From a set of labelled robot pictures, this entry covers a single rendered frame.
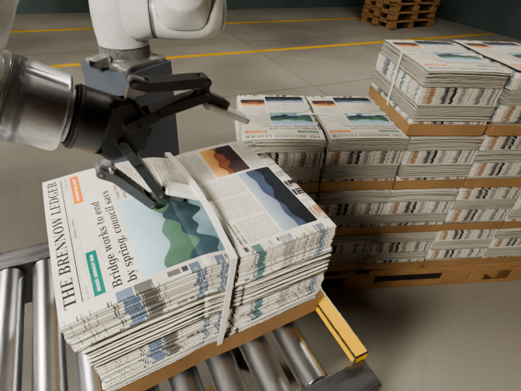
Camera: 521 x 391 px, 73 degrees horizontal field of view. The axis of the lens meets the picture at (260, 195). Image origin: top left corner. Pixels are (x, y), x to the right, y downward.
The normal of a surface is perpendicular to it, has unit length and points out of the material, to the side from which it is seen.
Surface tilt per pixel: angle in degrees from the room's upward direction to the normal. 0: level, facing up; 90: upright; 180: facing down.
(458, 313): 0
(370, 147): 90
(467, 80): 90
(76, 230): 5
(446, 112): 90
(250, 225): 1
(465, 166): 90
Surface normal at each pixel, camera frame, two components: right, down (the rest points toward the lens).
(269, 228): 0.05, -0.79
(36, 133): 0.29, 0.77
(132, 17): 0.15, 0.62
